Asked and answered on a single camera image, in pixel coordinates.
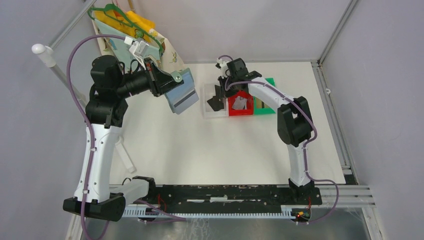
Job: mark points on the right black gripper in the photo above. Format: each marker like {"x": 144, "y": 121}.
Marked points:
{"x": 224, "y": 93}

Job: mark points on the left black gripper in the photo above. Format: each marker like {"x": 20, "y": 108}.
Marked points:
{"x": 160, "y": 81}

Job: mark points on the dark grey card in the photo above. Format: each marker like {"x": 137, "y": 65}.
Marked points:
{"x": 220, "y": 94}

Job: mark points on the white black-stripe card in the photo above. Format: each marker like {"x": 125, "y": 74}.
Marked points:
{"x": 184, "y": 103}

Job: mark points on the gold striped card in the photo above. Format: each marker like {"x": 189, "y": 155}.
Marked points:
{"x": 259, "y": 104}

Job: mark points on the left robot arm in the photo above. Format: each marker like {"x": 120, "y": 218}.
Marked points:
{"x": 104, "y": 115}

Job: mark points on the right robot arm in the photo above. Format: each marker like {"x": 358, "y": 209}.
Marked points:
{"x": 294, "y": 122}

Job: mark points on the black card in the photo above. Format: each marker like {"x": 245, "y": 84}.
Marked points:
{"x": 216, "y": 106}

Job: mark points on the white grey card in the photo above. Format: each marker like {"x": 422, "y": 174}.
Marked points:
{"x": 240, "y": 103}

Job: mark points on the white plastic bin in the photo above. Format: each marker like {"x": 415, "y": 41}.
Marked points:
{"x": 207, "y": 93}

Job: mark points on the cream printed cloth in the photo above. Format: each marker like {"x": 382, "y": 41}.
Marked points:
{"x": 170, "y": 60}

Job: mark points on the red plastic bin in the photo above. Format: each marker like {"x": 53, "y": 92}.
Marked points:
{"x": 247, "y": 112}

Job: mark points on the green clothes hanger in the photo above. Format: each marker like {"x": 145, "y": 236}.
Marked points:
{"x": 111, "y": 6}

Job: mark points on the green plastic bin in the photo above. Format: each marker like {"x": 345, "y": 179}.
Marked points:
{"x": 265, "y": 111}

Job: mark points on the light blue printed cloth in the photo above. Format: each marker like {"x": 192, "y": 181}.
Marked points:
{"x": 122, "y": 50}

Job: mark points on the yellow cloth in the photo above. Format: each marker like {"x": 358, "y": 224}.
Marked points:
{"x": 128, "y": 23}

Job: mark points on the white clothes rack pole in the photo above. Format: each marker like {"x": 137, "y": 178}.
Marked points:
{"x": 45, "y": 54}

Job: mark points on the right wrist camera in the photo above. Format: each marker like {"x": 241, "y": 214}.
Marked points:
{"x": 222, "y": 65}

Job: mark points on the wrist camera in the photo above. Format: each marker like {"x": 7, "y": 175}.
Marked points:
{"x": 136, "y": 48}
{"x": 222, "y": 65}

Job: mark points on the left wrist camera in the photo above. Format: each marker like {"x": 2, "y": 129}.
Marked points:
{"x": 136, "y": 48}

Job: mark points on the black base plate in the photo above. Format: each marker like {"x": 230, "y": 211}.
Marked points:
{"x": 218, "y": 208}

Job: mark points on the aluminium frame rail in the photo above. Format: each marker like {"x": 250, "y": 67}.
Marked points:
{"x": 357, "y": 195}

